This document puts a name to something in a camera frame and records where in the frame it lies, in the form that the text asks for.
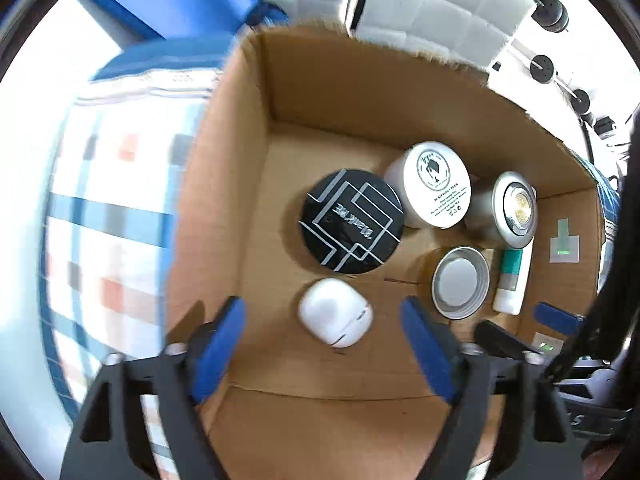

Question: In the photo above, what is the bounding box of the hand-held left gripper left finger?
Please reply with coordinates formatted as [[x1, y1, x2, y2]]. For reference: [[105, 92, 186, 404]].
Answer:
[[60, 296, 248, 480]]

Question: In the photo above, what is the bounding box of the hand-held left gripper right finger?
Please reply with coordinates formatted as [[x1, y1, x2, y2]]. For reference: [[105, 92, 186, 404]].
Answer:
[[400, 295, 586, 480]]

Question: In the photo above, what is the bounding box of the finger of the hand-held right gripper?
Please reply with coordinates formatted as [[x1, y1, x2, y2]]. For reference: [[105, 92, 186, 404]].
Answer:
[[474, 320, 546, 361], [533, 302, 585, 329]]

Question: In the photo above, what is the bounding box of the white tube with green band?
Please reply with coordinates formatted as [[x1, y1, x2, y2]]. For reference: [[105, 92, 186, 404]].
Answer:
[[492, 247, 533, 316]]

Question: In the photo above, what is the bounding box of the white earbud case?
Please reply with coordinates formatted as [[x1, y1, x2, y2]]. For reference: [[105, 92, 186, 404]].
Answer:
[[297, 277, 374, 349]]

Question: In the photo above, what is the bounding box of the silver metal tin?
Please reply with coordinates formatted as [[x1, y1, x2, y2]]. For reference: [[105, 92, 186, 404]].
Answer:
[[465, 171, 538, 251]]

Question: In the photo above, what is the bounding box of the black round compact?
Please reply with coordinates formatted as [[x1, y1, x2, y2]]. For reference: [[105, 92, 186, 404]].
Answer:
[[299, 167, 405, 276]]

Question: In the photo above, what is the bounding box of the white round jar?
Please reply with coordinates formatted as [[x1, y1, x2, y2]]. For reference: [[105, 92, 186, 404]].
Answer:
[[384, 141, 473, 230]]

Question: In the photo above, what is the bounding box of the cardboard box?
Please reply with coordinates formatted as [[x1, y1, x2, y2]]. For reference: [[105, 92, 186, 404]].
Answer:
[[165, 19, 608, 480]]

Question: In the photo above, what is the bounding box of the checked blanket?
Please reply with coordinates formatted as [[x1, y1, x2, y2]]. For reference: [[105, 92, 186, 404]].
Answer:
[[40, 37, 236, 480]]

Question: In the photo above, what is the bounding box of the short barbell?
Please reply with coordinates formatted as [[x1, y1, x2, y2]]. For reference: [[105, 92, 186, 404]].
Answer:
[[529, 52, 592, 115]]

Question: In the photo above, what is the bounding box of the long barbell with black plates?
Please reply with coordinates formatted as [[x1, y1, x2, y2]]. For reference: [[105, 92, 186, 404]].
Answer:
[[525, 0, 572, 32]]

